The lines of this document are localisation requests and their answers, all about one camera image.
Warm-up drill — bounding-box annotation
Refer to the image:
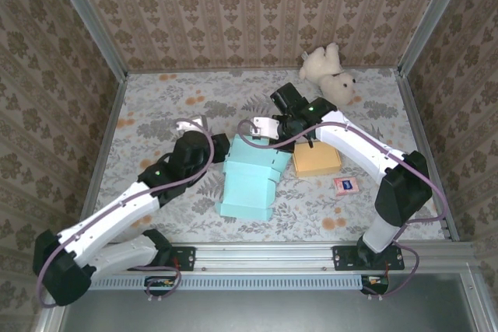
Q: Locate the orange paper box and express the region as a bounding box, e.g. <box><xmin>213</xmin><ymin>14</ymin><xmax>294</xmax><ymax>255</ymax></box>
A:
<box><xmin>292</xmin><ymin>141</ymin><xmax>342</xmax><ymax>178</ymax></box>

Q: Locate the teal paper box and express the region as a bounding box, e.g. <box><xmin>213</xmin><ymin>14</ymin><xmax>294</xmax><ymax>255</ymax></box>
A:
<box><xmin>216</xmin><ymin>133</ymin><xmax>293</xmax><ymax>222</ymax></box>

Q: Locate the white plush bear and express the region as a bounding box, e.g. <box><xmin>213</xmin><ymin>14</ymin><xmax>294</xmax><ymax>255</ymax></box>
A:
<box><xmin>298</xmin><ymin>42</ymin><xmax>359</xmax><ymax>107</ymax></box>

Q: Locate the floral table cover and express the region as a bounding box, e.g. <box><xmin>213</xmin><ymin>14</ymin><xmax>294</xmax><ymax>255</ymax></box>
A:
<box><xmin>83</xmin><ymin>68</ymin><xmax>448</xmax><ymax>244</ymax></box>

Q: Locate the pink packet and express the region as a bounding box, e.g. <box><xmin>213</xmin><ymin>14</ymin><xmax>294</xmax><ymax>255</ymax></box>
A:
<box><xmin>332</xmin><ymin>176</ymin><xmax>360</xmax><ymax>196</ymax></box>

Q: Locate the grey metal sheet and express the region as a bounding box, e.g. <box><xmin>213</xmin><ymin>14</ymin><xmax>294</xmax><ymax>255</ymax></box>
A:
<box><xmin>58</xmin><ymin>288</ymin><xmax>480</xmax><ymax>332</ymax></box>

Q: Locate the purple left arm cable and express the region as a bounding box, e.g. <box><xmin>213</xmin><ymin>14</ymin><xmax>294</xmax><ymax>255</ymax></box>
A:
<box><xmin>35</xmin><ymin>117</ymin><xmax>216</xmax><ymax>306</ymax></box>

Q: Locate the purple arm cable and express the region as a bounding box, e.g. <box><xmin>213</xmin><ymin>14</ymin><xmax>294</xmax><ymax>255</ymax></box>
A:
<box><xmin>237</xmin><ymin>119</ymin><xmax>451</xmax><ymax>302</ymax></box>
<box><xmin>35</xmin><ymin>117</ymin><xmax>216</xmax><ymax>306</ymax></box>

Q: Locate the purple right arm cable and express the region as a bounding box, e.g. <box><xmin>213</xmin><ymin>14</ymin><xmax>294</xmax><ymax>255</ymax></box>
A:
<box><xmin>237</xmin><ymin>119</ymin><xmax>451</xmax><ymax>302</ymax></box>

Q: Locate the aluminium side rail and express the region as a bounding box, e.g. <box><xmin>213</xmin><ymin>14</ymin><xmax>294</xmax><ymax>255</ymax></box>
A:
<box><xmin>396</xmin><ymin>71</ymin><xmax>461</xmax><ymax>243</ymax></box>
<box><xmin>73</xmin><ymin>75</ymin><xmax>128</xmax><ymax>244</ymax></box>

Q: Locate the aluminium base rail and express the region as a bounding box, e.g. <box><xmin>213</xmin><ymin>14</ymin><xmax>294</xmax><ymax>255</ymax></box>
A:
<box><xmin>58</xmin><ymin>242</ymin><xmax>476</xmax><ymax>272</ymax></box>

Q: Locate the black cable connector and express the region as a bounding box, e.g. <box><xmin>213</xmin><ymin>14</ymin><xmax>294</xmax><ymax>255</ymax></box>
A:
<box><xmin>144</xmin><ymin>275</ymin><xmax>177</xmax><ymax>297</ymax></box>
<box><xmin>360</xmin><ymin>274</ymin><xmax>390</xmax><ymax>296</ymax></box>

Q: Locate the grey slotted cable duct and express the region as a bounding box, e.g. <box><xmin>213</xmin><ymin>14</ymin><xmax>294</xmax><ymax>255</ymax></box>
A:
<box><xmin>71</xmin><ymin>274</ymin><xmax>366</xmax><ymax>292</ymax></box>

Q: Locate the aluminium frame post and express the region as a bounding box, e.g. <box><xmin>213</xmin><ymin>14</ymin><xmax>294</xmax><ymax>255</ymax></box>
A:
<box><xmin>397</xmin><ymin>0</ymin><xmax>475</xmax><ymax>76</ymax></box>
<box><xmin>45</xmin><ymin>0</ymin><xmax>128</xmax><ymax>81</ymax></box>

